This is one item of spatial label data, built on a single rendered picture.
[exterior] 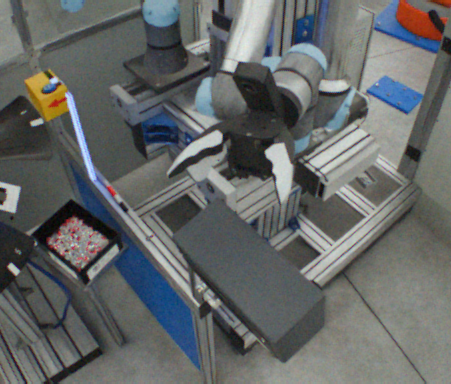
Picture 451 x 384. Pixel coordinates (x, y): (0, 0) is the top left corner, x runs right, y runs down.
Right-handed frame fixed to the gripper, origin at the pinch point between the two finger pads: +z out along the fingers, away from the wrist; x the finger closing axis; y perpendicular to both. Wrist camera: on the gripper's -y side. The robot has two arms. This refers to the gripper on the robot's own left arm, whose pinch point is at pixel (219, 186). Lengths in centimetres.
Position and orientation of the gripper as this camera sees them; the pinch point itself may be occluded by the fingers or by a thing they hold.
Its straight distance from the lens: 51.5
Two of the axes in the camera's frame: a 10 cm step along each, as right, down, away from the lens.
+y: 1.2, 7.0, 7.1
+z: -4.2, 6.8, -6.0
